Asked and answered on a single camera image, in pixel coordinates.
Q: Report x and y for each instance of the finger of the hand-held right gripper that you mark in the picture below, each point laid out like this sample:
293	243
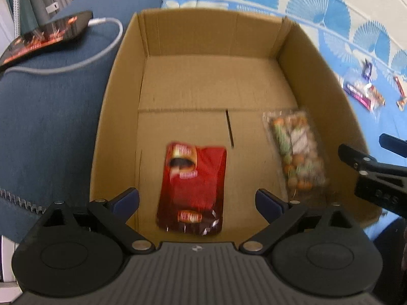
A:
356	159
394	144

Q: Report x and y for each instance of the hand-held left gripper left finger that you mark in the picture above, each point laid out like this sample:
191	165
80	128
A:
127	200

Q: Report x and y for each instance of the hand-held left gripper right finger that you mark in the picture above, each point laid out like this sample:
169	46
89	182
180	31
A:
267	201

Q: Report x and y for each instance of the red snack packet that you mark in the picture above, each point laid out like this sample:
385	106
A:
197	187

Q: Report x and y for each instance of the brown cardboard box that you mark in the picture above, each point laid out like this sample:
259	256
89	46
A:
206	85

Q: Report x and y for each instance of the blue white printed cloth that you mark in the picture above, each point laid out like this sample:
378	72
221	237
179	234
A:
365	124

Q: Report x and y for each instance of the red orange snack bar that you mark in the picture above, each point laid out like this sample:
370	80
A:
400	89

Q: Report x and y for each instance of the clear bag orange green candies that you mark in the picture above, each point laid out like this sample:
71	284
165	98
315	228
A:
295	146

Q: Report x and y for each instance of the clear candy bag purple label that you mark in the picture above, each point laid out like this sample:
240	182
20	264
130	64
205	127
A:
356	94

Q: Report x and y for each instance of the purple snack bar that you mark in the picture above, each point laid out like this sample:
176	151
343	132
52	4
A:
368	70

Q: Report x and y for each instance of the blue fabric sofa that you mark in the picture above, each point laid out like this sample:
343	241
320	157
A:
47	133

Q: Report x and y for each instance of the black smartphone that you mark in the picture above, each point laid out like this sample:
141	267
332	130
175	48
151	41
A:
47	35

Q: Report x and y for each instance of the white curtain tag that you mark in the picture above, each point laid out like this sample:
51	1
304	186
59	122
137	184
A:
52	7

